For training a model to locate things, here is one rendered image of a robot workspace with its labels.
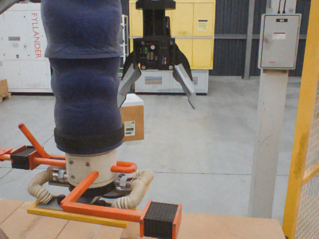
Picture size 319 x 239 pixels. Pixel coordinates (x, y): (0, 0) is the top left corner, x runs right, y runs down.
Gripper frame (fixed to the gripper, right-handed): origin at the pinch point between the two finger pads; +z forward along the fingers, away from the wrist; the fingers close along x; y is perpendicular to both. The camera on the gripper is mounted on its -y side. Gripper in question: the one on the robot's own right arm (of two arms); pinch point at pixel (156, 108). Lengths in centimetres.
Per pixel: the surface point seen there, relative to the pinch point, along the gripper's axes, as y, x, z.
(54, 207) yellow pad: -23, -34, 39
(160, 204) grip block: -6.3, 0.3, 25.8
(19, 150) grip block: -39, -53, 26
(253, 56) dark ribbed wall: -1082, 281, 68
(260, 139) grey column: -121, 56, 49
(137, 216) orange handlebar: -3.6, -4.9, 27.5
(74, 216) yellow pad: -20, -27, 40
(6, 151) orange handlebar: -40, -58, 27
